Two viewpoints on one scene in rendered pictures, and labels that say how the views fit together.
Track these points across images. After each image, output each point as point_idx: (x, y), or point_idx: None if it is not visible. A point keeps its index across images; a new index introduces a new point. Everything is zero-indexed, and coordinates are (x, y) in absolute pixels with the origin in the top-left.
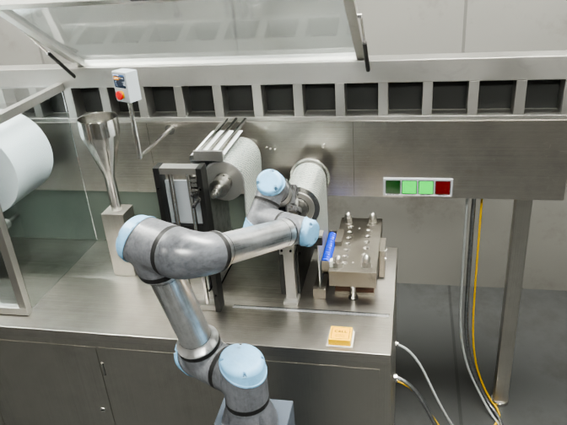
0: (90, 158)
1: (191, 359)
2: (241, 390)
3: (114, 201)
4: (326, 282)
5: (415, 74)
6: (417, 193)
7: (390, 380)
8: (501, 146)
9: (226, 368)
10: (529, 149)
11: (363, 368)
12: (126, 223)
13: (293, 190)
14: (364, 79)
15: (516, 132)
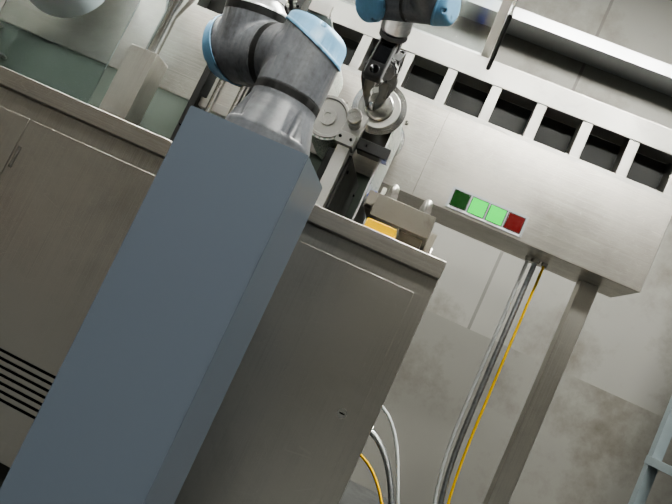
0: (141, 33)
1: (248, 2)
2: (307, 42)
3: (156, 40)
4: None
5: (533, 92)
6: (483, 218)
7: (420, 317)
8: (593, 201)
9: (301, 10)
10: (621, 216)
11: (392, 282)
12: None
13: (401, 54)
14: (480, 75)
15: (613, 192)
